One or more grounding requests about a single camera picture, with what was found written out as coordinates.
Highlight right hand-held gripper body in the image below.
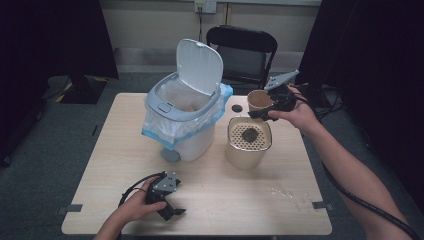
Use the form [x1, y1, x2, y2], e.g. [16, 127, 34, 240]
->
[263, 69, 300, 113]

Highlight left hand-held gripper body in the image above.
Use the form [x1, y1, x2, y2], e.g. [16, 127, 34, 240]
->
[144, 171, 181, 205]

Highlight brown paper cup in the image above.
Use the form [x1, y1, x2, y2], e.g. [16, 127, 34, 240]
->
[246, 89, 275, 114]

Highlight dark wet tea leaves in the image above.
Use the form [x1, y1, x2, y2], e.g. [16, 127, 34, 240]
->
[240, 128, 260, 144]

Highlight beige container with strainer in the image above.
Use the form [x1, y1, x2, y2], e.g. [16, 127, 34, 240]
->
[225, 115, 273, 170]

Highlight white pedal bin grey lid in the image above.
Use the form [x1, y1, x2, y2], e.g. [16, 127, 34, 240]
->
[145, 38, 224, 164]

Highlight person's right hand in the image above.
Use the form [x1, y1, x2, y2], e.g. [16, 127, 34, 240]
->
[267, 85, 319, 134]

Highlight person's left hand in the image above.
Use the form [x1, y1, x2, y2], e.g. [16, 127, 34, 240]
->
[114, 176, 168, 224]

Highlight clear blue-edged bin liner bag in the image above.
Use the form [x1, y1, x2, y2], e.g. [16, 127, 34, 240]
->
[141, 81, 234, 152]

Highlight black folding chair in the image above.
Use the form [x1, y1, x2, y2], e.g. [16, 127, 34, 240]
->
[205, 24, 279, 91]

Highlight grey tape strip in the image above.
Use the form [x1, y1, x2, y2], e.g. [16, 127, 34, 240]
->
[312, 200, 335, 212]
[56, 203, 84, 215]

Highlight dark curtain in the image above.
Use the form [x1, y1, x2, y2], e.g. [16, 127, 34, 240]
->
[0, 0, 120, 168]
[294, 0, 424, 214]

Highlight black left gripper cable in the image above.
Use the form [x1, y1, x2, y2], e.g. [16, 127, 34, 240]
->
[118, 172, 166, 208]

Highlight black floor cables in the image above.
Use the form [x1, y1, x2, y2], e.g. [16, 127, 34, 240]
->
[266, 69, 344, 121]

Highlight black wall power cable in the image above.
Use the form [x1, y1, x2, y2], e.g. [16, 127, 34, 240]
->
[197, 6, 204, 43]

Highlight white wall socket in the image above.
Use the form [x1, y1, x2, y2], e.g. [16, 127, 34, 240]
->
[194, 0, 218, 14]

